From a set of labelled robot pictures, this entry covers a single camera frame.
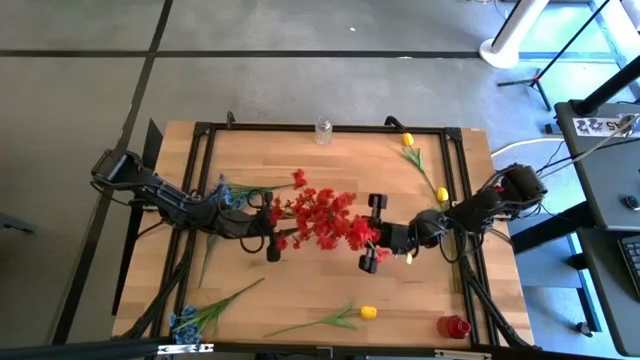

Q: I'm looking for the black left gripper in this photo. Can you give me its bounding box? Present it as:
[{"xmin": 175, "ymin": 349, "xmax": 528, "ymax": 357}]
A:
[{"xmin": 219, "ymin": 191, "xmax": 300, "ymax": 264}]

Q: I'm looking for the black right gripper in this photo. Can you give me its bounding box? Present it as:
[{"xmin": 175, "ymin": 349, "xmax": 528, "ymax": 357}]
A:
[{"xmin": 359, "ymin": 193, "xmax": 416, "ymax": 275}]

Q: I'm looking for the red artificial flower bunch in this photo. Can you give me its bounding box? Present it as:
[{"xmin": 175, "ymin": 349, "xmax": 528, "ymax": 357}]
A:
[{"xmin": 268, "ymin": 167, "xmax": 393, "ymax": 265}]

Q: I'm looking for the blue artificial flower bunch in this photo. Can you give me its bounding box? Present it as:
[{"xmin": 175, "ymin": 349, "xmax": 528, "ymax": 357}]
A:
[
  {"xmin": 198, "ymin": 189, "xmax": 241, "ymax": 290},
  {"xmin": 168, "ymin": 277, "xmax": 266, "ymax": 346},
  {"xmin": 212, "ymin": 172, "xmax": 297, "ymax": 211}
]

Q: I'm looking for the yellow artificial tulip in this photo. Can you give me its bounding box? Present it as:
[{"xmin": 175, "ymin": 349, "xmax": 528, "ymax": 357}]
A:
[
  {"xmin": 401, "ymin": 131, "xmax": 439, "ymax": 194},
  {"xmin": 435, "ymin": 186, "xmax": 464, "ymax": 296},
  {"xmin": 263, "ymin": 301, "xmax": 379, "ymax": 339}
]

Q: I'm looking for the clear ribbed glass vase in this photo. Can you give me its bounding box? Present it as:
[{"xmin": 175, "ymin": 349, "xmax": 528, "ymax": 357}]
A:
[{"xmin": 314, "ymin": 115, "xmax": 334, "ymax": 147}]

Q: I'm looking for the black flat panel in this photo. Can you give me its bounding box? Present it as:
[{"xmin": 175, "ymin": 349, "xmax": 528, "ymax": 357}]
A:
[{"xmin": 141, "ymin": 118, "xmax": 165, "ymax": 174}]

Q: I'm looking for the black desk base bar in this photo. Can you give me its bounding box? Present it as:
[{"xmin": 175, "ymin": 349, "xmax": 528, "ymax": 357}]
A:
[{"xmin": 509, "ymin": 199, "xmax": 596, "ymax": 256}]

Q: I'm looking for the white round stand base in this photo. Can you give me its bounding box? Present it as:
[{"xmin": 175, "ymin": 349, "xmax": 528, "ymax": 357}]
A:
[{"xmin": 478, "ymin": 0, "xmax": 551, "ymax": 70}]

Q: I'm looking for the black tripod stand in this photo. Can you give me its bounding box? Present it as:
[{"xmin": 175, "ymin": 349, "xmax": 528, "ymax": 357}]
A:
[{"xmin": 496, "ymin": 0, "xmax": 612, "ymax": 112}]

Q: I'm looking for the dark grey desk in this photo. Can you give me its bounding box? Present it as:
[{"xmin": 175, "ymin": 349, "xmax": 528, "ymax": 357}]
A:
[{"xmin": 553, "ymin": 99, "xmax": 640, "ymax": 357}]

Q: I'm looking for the white printed label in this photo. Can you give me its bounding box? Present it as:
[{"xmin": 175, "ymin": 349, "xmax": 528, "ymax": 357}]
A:
[{"xmin": 572, "ymin": 116, "xmax": 632, "ymax": 138}]

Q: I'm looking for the grey flat object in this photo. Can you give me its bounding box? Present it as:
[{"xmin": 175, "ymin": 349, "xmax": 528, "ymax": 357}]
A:
[{"xmin": 0, "ymin": 211, "xmax": 37, "ymax": 236}]

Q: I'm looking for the black keyboard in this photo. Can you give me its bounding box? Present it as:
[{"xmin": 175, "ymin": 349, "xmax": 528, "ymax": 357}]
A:
[{"xmin": 617, "ymin": 234, "xmax": 640, "ymax": 302}]

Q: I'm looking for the black slanted pole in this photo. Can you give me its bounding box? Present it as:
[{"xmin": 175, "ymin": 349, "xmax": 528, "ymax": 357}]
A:
[{"xmin": 573, "ymin": 52, "xmax": 640, "ymax": 117}]

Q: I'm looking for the black aluminium table frame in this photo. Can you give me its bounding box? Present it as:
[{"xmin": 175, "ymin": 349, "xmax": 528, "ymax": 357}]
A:
[{"xmin": 112, "ymin": 110, "xmax": 536, "ymax": 360}]

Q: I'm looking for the silver metal bracket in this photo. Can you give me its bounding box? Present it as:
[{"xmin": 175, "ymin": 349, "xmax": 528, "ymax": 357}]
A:
[{"xmin": 433, "ymin": 349, "xmax": 494, "ymax": 360}]

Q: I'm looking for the white floor cable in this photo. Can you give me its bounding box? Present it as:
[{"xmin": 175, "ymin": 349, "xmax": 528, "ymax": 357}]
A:
[{"xmin": 491, "ymin": 135, "xmax": 566, "ymax": 159}]

